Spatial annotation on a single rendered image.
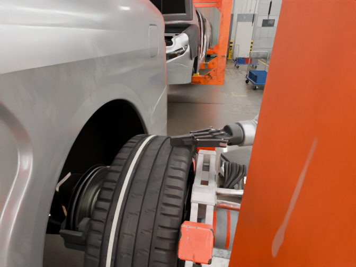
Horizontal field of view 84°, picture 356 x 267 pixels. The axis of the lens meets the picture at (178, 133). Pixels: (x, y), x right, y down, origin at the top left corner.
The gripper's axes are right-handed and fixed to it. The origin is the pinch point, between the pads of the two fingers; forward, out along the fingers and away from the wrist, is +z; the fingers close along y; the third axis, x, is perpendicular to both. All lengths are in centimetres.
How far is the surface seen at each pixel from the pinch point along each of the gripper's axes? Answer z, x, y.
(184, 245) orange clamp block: 6.7, -11.4, -27.7
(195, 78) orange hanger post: -126, -38, 342
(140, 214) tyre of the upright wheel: 15.3, -10.9, -17.4
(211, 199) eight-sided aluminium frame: -3.8, -10.0, -17.8
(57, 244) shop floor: 81, -119, 72
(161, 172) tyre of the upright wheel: 8.4, -4.3, -9.9
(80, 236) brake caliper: 35.8, -31.6, -1.8
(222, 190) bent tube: -14.0, -19.0, -5.8
